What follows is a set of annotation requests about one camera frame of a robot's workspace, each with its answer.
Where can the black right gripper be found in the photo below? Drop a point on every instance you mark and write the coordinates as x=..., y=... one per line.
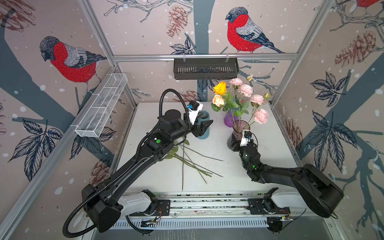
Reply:
x=252, y=147

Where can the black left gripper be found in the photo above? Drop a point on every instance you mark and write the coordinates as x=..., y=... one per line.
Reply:
x=198, y=129

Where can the pink grey glass vase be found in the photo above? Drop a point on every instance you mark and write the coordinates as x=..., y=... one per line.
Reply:
x=233, y=142

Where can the blue purple glass vase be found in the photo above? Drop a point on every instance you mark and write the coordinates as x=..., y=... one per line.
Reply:
x=229, y=119

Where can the cream peach artificial rose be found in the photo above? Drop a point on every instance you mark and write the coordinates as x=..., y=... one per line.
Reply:
x=219, y=104

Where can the pink peony spray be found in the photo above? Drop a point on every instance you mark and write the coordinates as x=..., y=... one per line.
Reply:
x=238, y=98
x=259, y=115

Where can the orange artificial rose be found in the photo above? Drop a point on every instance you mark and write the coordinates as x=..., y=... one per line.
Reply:
x=222, y=89

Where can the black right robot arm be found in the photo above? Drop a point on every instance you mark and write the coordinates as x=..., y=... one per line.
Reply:
x=317, y=192

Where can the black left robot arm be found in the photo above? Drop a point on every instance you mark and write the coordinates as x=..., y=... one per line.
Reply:
x=101, y=202

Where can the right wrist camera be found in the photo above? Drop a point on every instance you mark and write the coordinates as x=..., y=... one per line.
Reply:
x=246, y=138

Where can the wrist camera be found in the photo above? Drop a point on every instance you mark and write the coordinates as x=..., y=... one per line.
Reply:
x=246, y=138
x=194, y=108

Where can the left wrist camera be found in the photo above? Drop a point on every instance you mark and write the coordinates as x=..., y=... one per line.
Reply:
x=194, y=108

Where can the black hanging wire basket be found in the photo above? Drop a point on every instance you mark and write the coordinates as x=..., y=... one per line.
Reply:
x=206, y=68

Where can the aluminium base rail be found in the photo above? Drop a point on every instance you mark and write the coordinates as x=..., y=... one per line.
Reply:
x=204, y=210

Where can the white wire mesh shelf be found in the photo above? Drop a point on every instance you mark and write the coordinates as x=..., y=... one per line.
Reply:
x=100, y=110

